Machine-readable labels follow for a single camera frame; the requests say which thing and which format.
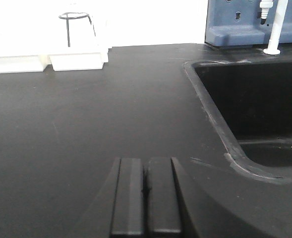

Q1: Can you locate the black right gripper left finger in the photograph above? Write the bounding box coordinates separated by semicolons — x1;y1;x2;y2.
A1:
111;158;144;236

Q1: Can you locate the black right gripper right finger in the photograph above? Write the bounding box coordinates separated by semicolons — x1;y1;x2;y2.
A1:
146;157;193;238

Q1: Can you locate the black lab sink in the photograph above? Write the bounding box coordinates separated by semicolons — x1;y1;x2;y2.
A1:
183;59;292;184

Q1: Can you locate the white right storage bin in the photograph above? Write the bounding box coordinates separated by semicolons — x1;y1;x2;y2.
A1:
47;9;109;72

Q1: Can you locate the white storage bin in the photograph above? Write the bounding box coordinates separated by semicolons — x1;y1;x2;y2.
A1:
0;55;51;73
47;9;109;72

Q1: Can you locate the white middle storage bin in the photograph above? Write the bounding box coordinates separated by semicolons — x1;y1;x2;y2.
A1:
0;55;51;73

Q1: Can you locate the white lab faucet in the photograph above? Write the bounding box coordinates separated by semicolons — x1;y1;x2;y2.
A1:
259;0;289;55

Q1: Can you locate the blue pegboard drying rack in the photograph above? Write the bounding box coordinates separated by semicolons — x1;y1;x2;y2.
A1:
205;0;292;48

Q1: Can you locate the black wire tripod stand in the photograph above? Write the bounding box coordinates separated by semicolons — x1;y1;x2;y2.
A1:
58;12;96;48

